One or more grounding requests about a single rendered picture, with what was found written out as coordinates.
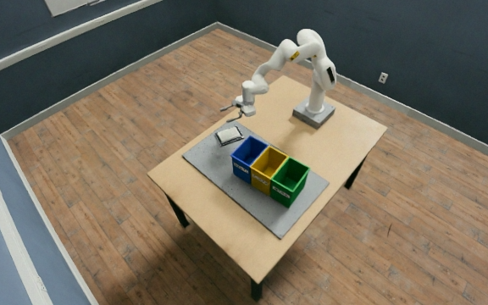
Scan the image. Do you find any blue bin with label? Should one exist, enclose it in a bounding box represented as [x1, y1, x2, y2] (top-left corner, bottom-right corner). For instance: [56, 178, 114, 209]
[230, 136, 269, 184]

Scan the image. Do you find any yellow recycling bin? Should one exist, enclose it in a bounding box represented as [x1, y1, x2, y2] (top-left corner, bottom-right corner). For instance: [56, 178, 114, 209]
[250, 146, 289, 196]

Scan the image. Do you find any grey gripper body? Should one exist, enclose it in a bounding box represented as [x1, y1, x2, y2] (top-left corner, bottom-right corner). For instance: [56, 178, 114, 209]
[236, 96, 256, 117]

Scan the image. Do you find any green returns bin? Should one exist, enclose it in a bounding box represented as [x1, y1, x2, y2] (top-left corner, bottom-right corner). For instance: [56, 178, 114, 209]
[270, 157, 311, 208]

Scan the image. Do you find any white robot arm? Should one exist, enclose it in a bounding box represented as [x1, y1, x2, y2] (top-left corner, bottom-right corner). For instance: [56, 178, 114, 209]
[232, 30, 336, 114]

